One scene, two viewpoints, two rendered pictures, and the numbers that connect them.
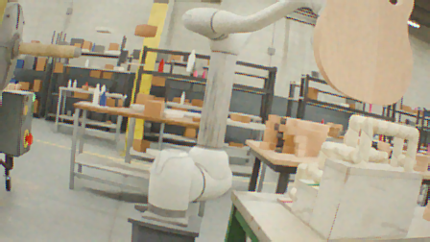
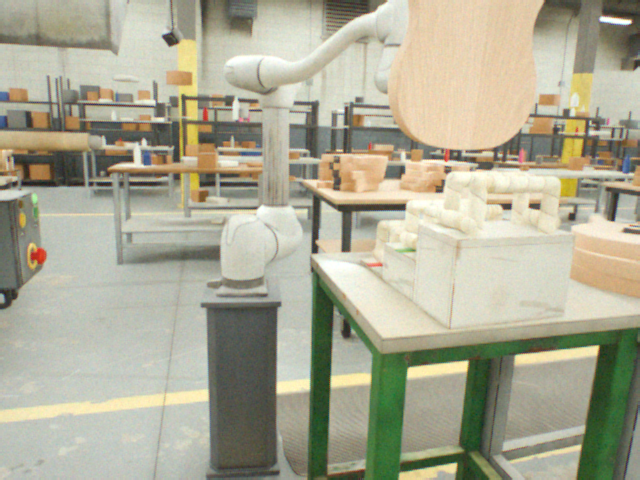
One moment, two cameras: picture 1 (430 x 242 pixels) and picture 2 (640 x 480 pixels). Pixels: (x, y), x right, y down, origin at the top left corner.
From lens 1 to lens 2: 0.21 m
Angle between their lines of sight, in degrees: 12
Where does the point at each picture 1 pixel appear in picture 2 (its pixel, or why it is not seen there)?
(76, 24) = (80, 66)
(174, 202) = (250, 270)
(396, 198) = (536, 269)
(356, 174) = (471, 246)
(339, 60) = (424, 106)
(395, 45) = (509, 64)
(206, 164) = (276, 223)
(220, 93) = (278, 151)
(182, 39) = (220, 81)
